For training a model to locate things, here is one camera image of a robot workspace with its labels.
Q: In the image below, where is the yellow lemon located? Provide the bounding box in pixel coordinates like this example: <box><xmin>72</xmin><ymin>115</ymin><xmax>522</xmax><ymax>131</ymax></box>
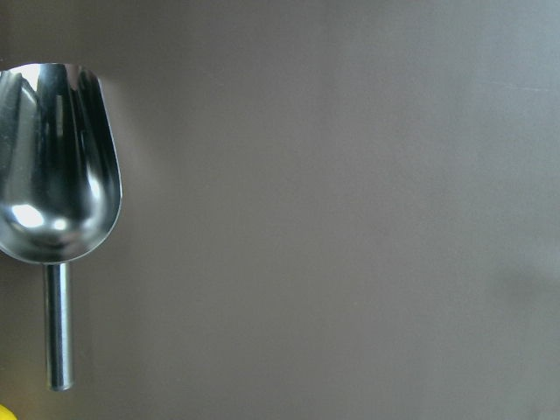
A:
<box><xmin>0</xmin><ymin>405</ymin><xmax>18</xmax><ymax>420</ymax></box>

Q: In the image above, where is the steel ice scoop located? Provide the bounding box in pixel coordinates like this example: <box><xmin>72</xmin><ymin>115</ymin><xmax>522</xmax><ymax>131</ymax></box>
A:
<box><xmin>1</xmin><ymin>63</ymin><xmax>123</xmax><ymax>391</ymax></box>

